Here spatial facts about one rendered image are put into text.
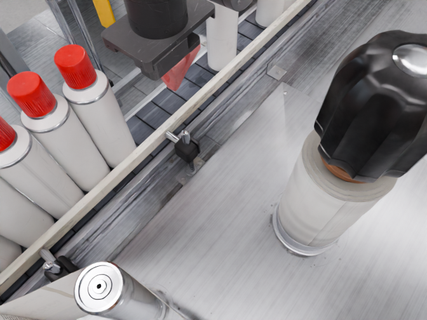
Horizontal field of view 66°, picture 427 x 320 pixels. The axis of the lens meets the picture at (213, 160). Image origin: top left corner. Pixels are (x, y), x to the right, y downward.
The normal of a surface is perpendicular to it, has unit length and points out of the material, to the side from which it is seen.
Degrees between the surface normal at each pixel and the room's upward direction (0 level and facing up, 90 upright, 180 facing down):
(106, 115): 90
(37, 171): 90
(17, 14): 0
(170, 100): 0
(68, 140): 90
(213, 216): 0
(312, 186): 92
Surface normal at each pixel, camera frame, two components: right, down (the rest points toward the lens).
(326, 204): -0.52, 0.75
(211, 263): -0.02, -0.49
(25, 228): 0.81, 0.50
